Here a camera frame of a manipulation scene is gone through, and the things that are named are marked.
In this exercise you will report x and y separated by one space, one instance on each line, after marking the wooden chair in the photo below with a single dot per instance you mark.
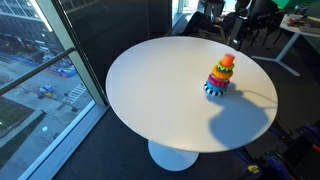
216 31

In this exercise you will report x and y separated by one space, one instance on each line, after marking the seated person in dark clothes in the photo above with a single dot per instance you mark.
213 18

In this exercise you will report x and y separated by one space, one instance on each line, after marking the black office chair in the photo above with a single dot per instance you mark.
258 23

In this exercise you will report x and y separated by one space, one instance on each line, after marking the yellow label tag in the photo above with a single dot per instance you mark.
254 169

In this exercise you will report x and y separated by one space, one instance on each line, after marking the dark window handrail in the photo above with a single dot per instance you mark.
36 69

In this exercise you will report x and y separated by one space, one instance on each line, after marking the white office desk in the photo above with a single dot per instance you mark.
293 31

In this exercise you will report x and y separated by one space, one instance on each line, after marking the black robot stand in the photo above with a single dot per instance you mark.
296 156

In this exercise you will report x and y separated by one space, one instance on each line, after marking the blue clamp with orange tip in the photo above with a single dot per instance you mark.
311 131

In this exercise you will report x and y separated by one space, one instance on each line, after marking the clutter on desk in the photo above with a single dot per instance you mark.
305 22

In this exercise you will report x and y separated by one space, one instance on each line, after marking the white table pedestal base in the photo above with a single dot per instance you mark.
171 158

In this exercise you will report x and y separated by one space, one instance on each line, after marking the dark window frame post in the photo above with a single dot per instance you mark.
71 50

